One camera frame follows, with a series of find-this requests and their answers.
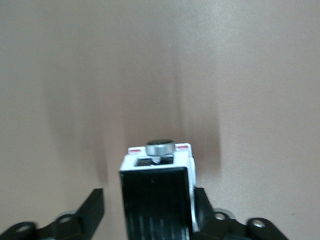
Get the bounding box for white toy jeep black roof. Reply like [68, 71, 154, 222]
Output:
[118, 138, 198, 240]

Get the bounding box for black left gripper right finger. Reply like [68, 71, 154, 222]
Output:
[193, 187, 297, 240]

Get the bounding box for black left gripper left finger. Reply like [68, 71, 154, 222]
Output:
[0, 188, 105, 240]

